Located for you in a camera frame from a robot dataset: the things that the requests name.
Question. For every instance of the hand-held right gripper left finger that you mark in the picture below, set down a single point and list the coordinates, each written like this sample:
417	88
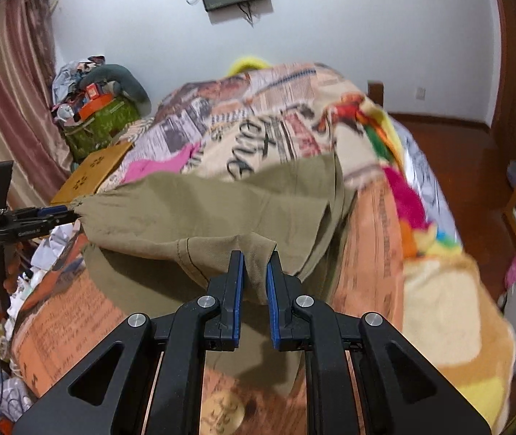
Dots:
239	290

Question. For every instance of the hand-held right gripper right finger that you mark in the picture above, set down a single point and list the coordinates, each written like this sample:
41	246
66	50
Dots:
272	301

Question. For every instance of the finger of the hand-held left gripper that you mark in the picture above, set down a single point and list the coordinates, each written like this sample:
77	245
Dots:
54	209
56	223

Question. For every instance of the olive green pants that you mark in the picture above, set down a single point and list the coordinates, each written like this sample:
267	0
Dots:
221	204

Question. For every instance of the crumpled white paper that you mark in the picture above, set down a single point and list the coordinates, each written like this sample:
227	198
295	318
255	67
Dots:
54	247

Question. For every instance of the brown cardboard sheet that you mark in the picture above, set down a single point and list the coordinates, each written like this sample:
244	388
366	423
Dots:
92	172

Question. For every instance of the green patterned storage box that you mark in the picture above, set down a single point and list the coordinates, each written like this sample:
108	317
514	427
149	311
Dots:
99	131

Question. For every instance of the flat orange box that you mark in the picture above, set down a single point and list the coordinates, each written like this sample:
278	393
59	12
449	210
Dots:
92	108

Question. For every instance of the small red box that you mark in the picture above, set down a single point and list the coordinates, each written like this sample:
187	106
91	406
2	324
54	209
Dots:
94	91

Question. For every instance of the pile of clothes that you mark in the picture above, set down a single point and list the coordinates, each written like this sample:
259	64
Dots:
70	77

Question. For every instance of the striped red beige curtain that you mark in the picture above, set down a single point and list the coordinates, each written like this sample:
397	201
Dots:
9	77

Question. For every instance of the grey long pillow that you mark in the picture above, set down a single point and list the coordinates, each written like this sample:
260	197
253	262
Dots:
126	81

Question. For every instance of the colourful cartoon plush blanket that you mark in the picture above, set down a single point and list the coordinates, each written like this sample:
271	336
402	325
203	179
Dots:
448	303

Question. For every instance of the newspaper printed blanket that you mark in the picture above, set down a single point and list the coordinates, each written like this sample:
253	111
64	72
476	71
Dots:
262	113

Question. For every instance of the white patterned bed sheet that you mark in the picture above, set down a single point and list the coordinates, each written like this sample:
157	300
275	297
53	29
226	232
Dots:
425	176

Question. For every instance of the yellow foam tube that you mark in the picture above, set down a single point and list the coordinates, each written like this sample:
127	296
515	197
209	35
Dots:
246	63

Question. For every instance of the wooden bed post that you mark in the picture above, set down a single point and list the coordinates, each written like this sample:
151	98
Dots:
375	95

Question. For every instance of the white wall socket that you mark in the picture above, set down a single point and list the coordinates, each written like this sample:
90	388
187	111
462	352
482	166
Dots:
420	93

